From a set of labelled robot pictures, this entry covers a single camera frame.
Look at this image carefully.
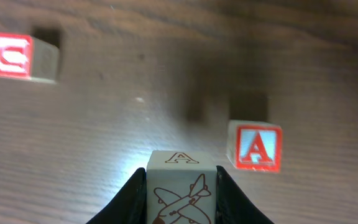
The red letter U block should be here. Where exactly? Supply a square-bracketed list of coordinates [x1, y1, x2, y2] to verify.
[0, 32, 60, 83]

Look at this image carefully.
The white airplane block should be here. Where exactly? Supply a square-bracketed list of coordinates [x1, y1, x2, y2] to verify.
[146, 151, 217, 224]

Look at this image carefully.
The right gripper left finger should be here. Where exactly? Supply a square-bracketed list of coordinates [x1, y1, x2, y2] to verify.
[86, 167, 147, 224]

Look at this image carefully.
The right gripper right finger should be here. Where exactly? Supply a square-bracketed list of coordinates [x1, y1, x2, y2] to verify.
[215, 166, 273, 224]

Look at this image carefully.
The red letter A block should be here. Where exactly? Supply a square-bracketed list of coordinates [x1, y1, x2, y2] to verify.
[226, 120, 283, 172]

